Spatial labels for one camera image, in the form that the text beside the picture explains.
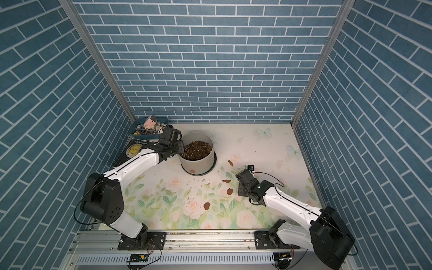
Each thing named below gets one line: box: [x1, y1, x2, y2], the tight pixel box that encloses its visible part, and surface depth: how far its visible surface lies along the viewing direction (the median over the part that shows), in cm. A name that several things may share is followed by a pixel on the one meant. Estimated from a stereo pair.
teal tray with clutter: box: [130, 114, 169, 141], surface depth 114 cm
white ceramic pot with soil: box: [178, 131, 215, 175], surface depth 95 cm
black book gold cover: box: [111, 138, 151, 168], surface depth 107 cm
